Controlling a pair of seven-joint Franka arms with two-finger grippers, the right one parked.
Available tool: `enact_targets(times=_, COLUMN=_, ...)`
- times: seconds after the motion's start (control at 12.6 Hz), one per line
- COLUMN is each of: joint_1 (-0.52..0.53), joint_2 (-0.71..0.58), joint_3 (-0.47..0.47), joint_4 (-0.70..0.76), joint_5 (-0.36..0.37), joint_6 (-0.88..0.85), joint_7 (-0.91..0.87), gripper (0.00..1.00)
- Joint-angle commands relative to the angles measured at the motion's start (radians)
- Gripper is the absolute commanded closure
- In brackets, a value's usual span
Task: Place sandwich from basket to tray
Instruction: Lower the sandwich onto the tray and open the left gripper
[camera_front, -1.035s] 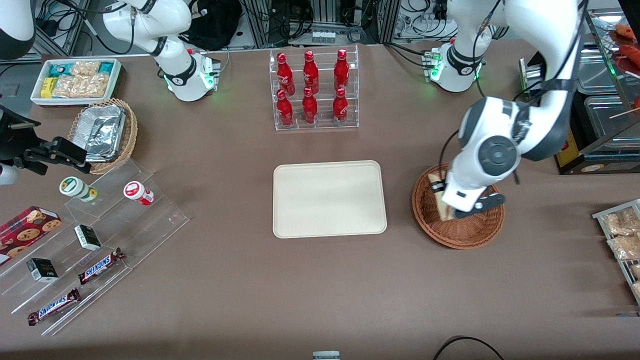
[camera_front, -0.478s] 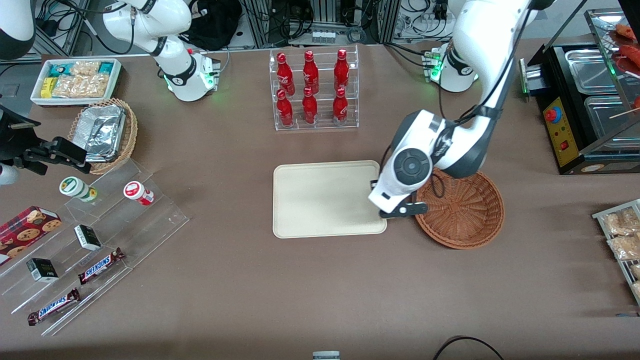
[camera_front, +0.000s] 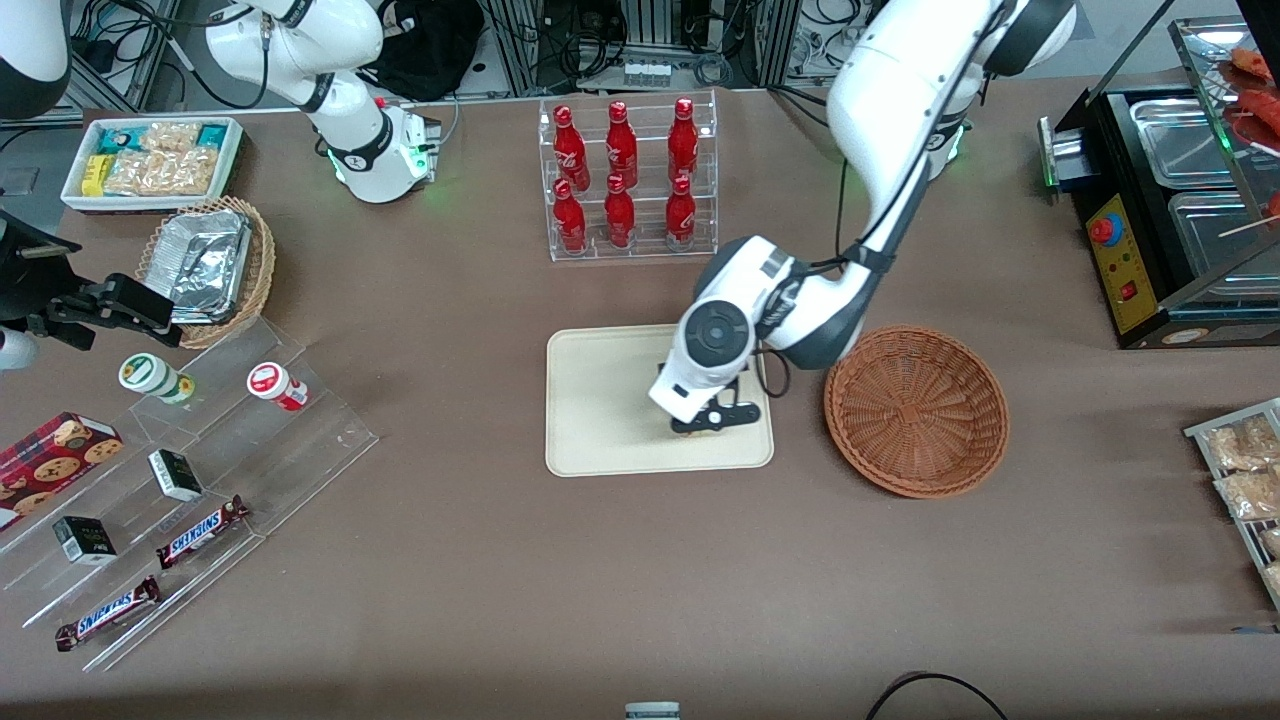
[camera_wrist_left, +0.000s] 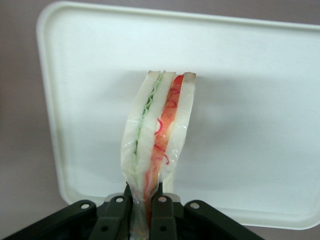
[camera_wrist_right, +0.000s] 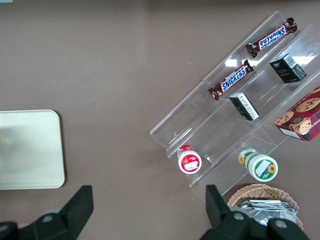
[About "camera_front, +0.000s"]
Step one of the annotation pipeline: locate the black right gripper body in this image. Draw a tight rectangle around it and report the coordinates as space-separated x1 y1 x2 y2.
0 208 85 327

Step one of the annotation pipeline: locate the aluminium foil tray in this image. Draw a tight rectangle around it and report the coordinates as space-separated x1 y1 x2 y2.
155 208 253 324

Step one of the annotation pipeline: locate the cream plastic tray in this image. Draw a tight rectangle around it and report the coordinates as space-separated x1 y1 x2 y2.
545 325 776 478

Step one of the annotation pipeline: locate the light wicker basket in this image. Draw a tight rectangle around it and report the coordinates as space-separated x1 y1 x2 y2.
135 195 277 350

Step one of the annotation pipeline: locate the brown wicker basket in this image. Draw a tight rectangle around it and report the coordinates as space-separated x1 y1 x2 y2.
824 325 1010 499

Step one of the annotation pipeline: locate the tray of packaged snacks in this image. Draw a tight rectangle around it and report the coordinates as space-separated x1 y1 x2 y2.
1184 397 1280 613

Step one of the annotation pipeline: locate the green lid sunflower jar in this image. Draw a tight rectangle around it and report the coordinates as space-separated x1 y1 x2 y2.
118 353 197 406

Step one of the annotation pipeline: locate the white plastic bin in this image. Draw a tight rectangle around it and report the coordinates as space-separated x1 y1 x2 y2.
60 116 246 215

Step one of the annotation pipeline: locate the red plaid cookie box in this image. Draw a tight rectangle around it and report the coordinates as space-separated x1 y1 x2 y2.
0 411 125 533

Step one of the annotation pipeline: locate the red lid jar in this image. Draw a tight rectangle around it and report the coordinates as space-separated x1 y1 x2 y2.
247 362 310 413

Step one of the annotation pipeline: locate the clear acrylic bottle rack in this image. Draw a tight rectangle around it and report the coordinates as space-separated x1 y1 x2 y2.
537 88 719 263

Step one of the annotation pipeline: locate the small black box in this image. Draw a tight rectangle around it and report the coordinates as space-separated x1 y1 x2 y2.
148 449 204 503
52 516 118 566

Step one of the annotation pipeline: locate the red soda bottle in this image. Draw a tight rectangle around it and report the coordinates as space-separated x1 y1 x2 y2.
604 173 637 249
553 104 589 193
665 174 697 251
553 178 589 255
606 100 639 191
668 97 700 186

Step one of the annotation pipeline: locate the clear acrylic tiered stand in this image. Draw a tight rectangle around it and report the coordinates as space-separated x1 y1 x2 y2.
0 318 379 673

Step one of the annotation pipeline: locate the Snickers chocolate bar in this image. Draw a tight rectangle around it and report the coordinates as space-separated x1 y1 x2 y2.
155 495 251 571
55 575 163 653

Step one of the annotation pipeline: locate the black bag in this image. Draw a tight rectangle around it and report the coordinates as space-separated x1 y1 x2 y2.
365 0 487 103

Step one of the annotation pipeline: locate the black food warmer machine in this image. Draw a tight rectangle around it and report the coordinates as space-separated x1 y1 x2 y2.
1038 15 1280 351

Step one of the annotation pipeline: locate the steel warmer pan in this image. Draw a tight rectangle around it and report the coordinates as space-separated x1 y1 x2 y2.
1168 190 1280 293
1128 97 1241 189

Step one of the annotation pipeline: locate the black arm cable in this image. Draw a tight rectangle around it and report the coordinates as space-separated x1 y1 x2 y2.
745 150 901 399

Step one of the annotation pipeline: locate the black floor cable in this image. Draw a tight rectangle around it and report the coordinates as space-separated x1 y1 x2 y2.
865 671 1011 720

